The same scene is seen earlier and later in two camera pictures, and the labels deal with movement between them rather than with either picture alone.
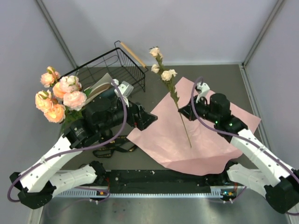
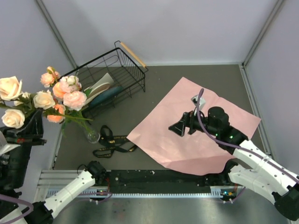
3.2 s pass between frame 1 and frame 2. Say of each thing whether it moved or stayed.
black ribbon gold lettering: stayed
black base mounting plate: stayed
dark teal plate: stayed
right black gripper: moved
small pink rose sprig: moved
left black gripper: moved
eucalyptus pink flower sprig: stayed
